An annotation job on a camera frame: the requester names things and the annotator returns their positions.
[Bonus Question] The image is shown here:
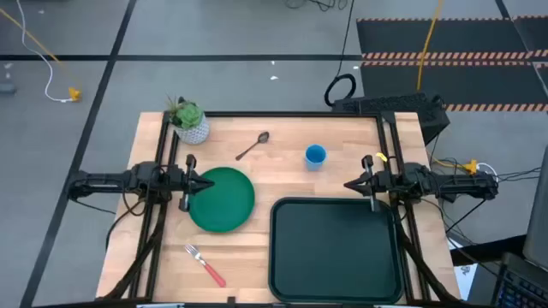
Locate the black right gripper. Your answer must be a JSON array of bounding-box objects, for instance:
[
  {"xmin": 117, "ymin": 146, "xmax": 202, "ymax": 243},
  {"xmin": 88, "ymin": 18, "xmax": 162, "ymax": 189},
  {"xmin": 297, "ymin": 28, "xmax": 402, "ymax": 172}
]
[{"xmin": 343, "ymin": 154, "xmax": 390, "ymax": 214}]

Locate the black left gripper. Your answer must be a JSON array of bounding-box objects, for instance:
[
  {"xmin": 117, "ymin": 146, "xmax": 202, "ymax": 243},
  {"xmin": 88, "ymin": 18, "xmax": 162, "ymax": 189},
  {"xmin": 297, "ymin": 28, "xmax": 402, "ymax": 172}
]
[{"xmin": 169, "ymin": 153, "xmax": 216, "ymax": 213}]

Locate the green round plate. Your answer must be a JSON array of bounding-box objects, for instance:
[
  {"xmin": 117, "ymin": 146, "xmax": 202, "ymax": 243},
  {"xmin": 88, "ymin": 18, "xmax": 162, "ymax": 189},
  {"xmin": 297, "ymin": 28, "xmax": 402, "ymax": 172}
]
[{"xmin": 188, "ymin": 166, "xmax": 257, "ymax": 234}]

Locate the blue plastic cup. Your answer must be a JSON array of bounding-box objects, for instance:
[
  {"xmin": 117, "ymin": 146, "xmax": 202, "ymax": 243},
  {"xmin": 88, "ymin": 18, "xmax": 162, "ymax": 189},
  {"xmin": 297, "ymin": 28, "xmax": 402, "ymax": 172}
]
[{"xmin": 304, "ymin": 144, "xmax": 329, "ymax": 173}]

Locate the silver metal spoon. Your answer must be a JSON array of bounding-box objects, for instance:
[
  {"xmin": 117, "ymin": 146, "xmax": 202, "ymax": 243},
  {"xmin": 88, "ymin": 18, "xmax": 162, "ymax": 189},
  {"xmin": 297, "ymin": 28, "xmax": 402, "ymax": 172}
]
[{"xmin": 235, "ymin": 131, "xmax": 271, "ymax": 163}]

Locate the red-handled metal fork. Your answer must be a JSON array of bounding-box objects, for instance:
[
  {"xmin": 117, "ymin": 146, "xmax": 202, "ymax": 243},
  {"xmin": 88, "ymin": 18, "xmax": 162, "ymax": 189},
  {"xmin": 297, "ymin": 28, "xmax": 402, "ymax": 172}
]
[{"xmin": 184, "ymin": 243, "xmax": 228, "ymax": 289}]

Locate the dark green rectangular tray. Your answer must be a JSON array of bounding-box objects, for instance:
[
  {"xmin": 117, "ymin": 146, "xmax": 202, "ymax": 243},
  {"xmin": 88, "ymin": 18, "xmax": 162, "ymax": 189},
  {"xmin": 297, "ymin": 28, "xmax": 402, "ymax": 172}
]
[{"xmin": 268, "ymin": 196, "xmax": 405, "ymax": 305}]

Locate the succulent in white pot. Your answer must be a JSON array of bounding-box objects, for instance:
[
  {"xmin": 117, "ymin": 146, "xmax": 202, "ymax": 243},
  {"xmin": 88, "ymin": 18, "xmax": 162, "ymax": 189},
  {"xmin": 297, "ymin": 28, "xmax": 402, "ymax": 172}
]
[{"xmin": 165, "ymin": 96, "xmax": 211, "ymax": 146}]

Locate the black equipment box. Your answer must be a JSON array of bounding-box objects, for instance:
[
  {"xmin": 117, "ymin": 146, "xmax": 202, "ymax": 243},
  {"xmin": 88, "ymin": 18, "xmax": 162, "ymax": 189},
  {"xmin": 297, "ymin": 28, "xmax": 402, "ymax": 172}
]
[{"xmin": 331, "ymin": 92, "xmax": 452, "ymax": 145}]

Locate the white paper sheet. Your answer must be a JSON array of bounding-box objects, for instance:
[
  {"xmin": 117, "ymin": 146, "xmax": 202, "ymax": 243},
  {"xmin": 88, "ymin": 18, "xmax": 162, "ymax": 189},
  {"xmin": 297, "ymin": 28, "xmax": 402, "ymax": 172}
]
[{"xmin": 447, "ymin": 237, "xmax": 479, "ymax": 302}]

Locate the black hazard-striped floor mat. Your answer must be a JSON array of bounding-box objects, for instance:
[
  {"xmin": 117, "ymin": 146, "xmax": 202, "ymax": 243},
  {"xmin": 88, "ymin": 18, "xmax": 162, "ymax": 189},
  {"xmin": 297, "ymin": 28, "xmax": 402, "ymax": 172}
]
[
  {"xmin": 360, "ymin": 60, "xmax": 548, "ymax": 114},
  {"xmin": 355, "ymin": 15, "xmax": 548, "ymax": 61}
]

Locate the grey monitor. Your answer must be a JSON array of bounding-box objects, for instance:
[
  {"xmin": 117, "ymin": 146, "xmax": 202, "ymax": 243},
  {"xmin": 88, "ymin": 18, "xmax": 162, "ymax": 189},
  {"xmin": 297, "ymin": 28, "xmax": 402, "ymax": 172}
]
[{"xmin": 521, "ymin": 144, "xmax": 548, "ymax": 271}]

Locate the black keyboard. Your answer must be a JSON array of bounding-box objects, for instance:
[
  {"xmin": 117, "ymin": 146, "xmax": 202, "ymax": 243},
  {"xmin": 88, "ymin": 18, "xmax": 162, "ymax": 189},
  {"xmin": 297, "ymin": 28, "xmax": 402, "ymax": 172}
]
[{"xmin": 491, "ymin": 252, "xmax": 548, "ymax": 308}]

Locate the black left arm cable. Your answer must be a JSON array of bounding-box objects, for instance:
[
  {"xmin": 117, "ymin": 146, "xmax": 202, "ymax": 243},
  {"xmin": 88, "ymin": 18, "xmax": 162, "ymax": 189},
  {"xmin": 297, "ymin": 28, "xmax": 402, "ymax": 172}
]
[{"xmin": 104, "ymin": 187, "xmax": 147, "ymax": 254}]

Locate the black metal table frame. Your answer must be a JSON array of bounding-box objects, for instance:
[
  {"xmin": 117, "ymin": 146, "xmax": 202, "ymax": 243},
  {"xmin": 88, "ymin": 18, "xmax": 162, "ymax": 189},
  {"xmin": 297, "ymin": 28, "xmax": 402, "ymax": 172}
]
[{"xmin": 101, "ymin": 110, "xmax": 464, "ymax": 308}]

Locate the black cable bundle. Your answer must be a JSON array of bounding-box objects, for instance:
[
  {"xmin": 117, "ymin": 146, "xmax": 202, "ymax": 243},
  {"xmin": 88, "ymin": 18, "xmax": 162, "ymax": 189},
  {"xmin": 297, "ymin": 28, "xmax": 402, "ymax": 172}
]
[{"xmin": 427, "ymin": 165, "xmax": 543, "ymax": 260}]

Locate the yellow plug with white cable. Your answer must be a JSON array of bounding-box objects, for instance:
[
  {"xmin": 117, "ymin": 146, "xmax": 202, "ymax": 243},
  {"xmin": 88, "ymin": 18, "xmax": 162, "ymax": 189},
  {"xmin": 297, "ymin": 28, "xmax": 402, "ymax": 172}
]
[{"xmin": 432, "ymin": 157, "xmax": 499, "ymax": 177}]

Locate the black looped floor cable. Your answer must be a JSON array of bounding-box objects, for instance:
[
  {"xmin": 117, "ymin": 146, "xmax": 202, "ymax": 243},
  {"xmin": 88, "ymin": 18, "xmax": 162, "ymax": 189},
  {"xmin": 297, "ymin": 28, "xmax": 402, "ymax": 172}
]
[{"xmin": 323, "ymin": 0, "xmax": 358, "ymax": 109}]

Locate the long yellow cable with plug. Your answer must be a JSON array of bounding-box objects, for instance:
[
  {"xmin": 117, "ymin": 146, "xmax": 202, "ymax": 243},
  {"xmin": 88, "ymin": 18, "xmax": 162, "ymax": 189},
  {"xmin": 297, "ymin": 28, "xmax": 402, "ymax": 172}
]
[{"xmin": 0, "ymin": 7, "xmax": 83, "ymax": 104}]

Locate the yellow hanging cable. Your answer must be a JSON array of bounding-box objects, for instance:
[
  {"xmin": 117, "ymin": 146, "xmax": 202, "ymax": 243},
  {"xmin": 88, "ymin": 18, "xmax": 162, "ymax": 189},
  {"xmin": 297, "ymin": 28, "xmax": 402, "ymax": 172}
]
[{"xmin": 416, "ymin": 0, "xmax": 445, "ymax": 92}]

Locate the white floor cable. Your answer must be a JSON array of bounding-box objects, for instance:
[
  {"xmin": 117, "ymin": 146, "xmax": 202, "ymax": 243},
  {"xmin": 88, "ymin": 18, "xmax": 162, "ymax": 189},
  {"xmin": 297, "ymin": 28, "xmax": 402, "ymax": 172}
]
[{"xmin": 15, "ymin": 0, "xmax": 73, "ymax": 104}]

